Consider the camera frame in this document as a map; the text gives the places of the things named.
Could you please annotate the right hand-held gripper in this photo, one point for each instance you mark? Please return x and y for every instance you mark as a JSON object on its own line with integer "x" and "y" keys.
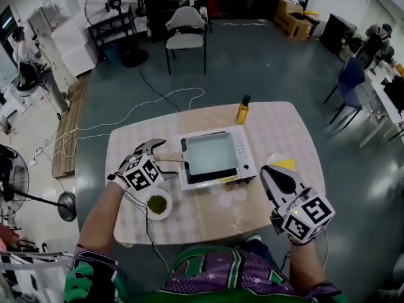
{"x": 307, "y": 215}

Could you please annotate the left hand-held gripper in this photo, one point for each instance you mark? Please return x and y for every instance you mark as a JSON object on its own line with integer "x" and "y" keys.
{"x": 142, "y": 174}

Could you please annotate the white portable stove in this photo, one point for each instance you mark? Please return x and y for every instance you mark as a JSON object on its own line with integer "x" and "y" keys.
{"x": 244, "y": 151}

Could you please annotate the square grey frying pan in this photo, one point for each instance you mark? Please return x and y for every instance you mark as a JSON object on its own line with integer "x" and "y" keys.
{"x": 210, "y": 155}

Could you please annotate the person's right forearm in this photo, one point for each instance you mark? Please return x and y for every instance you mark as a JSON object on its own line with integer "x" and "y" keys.
{"x": 306, "y": 264}

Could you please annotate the person's left forearm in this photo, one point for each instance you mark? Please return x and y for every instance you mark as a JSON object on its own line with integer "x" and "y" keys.
{"x": 99, "y": 215}

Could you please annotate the person's left hand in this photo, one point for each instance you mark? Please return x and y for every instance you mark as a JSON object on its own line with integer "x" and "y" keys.
{"x": 119, "y": 177}

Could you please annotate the white plate with yellow food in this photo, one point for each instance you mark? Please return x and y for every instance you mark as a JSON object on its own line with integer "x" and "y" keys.
{"x": 281, "y": 162}

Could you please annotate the white plate with green food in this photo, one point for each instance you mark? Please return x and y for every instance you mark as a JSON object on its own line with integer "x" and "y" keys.
{"x": 157, "y": 204}

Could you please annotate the checkered tablecloth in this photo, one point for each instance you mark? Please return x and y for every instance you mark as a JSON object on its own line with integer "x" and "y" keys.
{"x": 202, "y": 215}

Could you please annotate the blue trousers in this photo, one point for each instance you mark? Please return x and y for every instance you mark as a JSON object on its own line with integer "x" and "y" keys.
{"x": 259, "y": 248}

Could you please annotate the yellow oil bottle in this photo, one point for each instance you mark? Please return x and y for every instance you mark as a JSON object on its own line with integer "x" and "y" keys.
{"x": 243, "y": 114}

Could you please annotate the purple and green jersey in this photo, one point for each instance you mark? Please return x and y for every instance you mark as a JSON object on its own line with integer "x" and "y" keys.
{"x": 214, "y": 273}

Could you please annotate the blue chair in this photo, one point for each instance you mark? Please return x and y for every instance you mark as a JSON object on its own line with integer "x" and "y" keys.
{"x": 352, "y": 84}

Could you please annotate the white seat black chair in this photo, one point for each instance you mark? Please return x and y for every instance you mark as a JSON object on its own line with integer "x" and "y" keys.
{"x": 186, "y": 39}

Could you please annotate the white side table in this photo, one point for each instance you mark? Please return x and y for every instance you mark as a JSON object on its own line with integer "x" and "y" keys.
{"x": 389, "y": 103}

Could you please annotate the black metal rack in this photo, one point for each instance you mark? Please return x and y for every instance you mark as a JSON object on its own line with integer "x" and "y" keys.
{"x": 110, "y": 32}

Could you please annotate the white cabinet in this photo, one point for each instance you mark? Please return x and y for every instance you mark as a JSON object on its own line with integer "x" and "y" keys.
{"x": 75, "y": 47}

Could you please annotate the black bag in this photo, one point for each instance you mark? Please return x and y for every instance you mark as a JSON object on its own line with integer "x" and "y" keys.
{"x": 396, "y": 93}

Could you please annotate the black floor fan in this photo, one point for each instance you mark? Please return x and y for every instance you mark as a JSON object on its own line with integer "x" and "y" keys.
{"x": 12, "y": 175}

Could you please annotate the black crate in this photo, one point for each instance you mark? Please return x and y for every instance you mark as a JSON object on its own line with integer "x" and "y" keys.
{"x": 336, "y": 33}

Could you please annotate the cardboard box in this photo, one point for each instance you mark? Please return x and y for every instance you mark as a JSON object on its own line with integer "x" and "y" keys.
{"x": 292, "y": 22}

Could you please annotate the black standing fan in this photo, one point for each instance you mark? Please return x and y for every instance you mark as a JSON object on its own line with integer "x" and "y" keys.
{"x": 110, "y": 2}

